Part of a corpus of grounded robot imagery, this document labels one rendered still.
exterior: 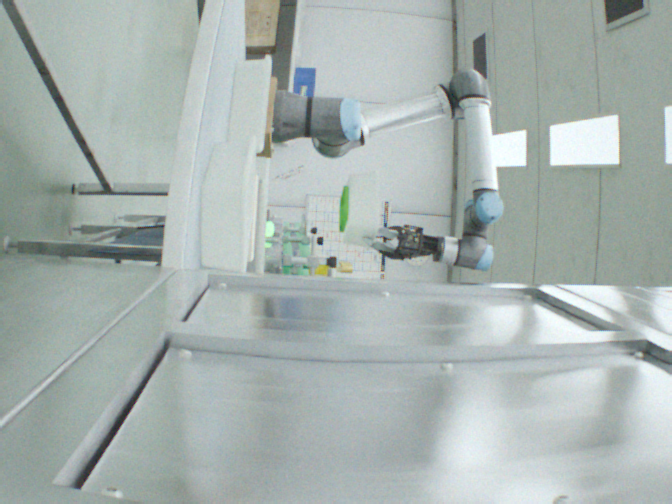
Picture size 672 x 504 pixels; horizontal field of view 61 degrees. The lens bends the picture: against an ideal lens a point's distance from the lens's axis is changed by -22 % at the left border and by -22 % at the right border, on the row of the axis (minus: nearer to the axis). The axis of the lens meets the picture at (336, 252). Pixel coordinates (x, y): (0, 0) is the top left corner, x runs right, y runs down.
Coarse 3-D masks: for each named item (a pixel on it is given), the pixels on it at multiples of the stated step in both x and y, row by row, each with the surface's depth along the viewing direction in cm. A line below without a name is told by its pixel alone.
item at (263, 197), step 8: (264, 184) 149; (264, 192) 149; (264, 200) 149; (264, 208) 149; (264, 216) 150; (264, 224) 166; (264, 232) 166; (264, 240) 166; (256, 248) 151; (264, 248) 167; (256, 256) 151; (256, 264) 151; (256, 272) 151
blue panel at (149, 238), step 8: (160, 224) 292; (136, 232) 244; (144, 232) 246; (152, 232) 248; (160, 232) 249; (120, 240) 210; (128, 240) 212; (136, 240) 213; (144, 240) 215; (152, 240) 216; (160, 240) 218; (160, 256) 177; (160, 264) 294
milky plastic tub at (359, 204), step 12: (348, 180) 194; (360, 180) 189; (372, 180) 189; (348, 192) 191; (360, 192) 189; (372, 192) 189; (348, 204) 190; (360, 204) 188; (372, 204) 188; (348, 216) 190; (360, 216) 187; (372, 216) 187; (348, 228) 190; (360, 228) 189; (372, 228) 188; (348, 240) 200; (360, 240) 199; (372, 240) 195
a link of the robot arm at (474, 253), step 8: (464, 240) 194; (472, 240) 192; (480, 240) 192; (464, 248) 192; (472, 248) 192; (480, 248) 192; (488, 248) 193; (456, 256) 195; (464, 256) 191; (472, 256) 191; (480, 256) 192; (488, 256) 192; (456, 264) 193; (464, 264) 193; (472, 264) 192; (480, 264) 192; (488, 264) 192
